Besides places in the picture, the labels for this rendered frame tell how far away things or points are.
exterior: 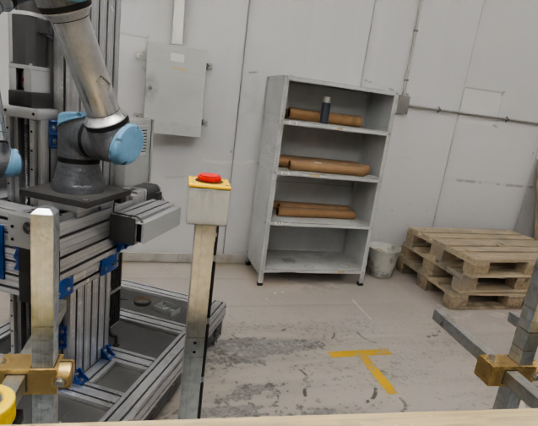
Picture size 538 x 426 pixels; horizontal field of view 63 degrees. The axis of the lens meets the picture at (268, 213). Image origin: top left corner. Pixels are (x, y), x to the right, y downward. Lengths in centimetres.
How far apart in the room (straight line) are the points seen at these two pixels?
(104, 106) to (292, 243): 281
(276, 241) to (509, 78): 258
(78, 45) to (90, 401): 124
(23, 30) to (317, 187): 270
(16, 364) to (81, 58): 69
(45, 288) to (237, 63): 284
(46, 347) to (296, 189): 301
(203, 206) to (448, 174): 379
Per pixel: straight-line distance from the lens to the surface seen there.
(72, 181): 136
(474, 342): 123
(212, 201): 73
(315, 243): 389
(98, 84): 120
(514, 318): 149
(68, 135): 135
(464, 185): 453
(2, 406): 76
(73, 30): 116
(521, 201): 505
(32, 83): 157
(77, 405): 187
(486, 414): 89
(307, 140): 364
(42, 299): 83
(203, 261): 78
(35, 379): 91
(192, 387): 90
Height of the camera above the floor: 137
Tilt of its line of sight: 14 degrees down
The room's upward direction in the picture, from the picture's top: 7 degrees clockwise
